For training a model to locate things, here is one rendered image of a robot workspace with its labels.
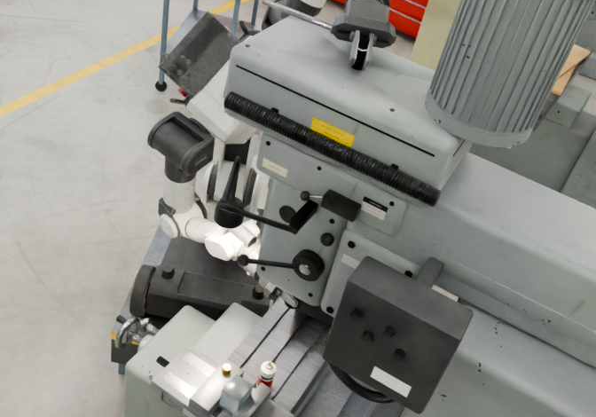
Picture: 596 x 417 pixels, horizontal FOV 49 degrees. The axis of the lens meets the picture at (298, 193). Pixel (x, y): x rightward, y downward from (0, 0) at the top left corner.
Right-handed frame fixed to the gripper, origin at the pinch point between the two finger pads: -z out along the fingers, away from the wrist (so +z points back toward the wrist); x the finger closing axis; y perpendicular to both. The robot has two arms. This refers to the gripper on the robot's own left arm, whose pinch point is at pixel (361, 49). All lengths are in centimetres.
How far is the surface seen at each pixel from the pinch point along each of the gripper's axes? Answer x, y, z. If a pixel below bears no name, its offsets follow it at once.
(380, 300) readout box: -7.5, 4.8, -49.0
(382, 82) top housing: -4.9, -0.5, -6.1
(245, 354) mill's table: 9, -84, -49
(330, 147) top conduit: 3.1, -2.4, -20.7
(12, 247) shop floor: 128, -223, 1
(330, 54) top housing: 5.4, -4.3, 0.4
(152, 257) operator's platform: 53, -174, -4
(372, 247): -10.3, -19.9, -32.6
